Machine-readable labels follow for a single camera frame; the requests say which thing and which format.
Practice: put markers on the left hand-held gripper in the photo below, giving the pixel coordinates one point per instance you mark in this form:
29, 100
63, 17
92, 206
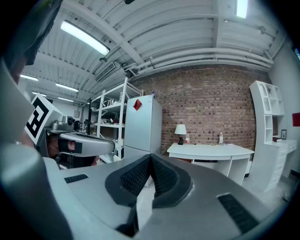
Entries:
56, 125

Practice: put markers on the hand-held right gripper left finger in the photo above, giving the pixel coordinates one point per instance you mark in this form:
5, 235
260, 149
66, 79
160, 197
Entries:
93, 199

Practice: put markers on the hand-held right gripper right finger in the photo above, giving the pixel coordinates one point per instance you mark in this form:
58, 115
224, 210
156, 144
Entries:
199, 211

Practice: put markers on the wooden drawer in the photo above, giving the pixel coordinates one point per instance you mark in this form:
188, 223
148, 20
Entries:
182, 159

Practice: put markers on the white desk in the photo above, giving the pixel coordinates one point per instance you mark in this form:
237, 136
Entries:
211, 150

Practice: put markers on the person's left hand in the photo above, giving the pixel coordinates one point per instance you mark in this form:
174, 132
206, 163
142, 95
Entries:
53, 146

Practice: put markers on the white metal shelf rack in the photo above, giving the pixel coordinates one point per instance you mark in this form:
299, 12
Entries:
112, 108

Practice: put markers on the silver refrigerator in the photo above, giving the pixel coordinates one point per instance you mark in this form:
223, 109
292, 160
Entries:
140, 126

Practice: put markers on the red diamond sticker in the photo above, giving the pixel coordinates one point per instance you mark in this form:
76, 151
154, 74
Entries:
137, 104

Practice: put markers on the red label plastic bottle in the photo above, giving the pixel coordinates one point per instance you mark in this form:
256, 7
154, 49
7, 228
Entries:
187, 139

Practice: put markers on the small clear bottle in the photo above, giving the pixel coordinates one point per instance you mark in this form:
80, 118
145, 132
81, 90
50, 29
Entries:
221, 138

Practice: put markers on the ceiling air vent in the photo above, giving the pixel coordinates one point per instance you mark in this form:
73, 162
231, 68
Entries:
105, 71

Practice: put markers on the white shade table lamp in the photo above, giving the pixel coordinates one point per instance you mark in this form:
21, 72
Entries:
180, 129

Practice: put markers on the white bookcase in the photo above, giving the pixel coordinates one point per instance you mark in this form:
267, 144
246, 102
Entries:
260, 140

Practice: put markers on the dark red book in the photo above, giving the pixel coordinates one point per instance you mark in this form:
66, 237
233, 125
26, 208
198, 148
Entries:
277, 139

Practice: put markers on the long ceiling light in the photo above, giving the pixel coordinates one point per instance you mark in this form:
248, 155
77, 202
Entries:
84, 37

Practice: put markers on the person's black shirt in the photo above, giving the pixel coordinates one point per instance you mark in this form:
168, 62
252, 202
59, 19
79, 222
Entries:
35, 28

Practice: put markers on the rectangular ceiling light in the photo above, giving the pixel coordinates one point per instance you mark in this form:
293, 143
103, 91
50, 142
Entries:
242, 8

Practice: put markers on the black picture frame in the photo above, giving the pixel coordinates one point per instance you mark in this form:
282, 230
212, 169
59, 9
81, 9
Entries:
284, 134

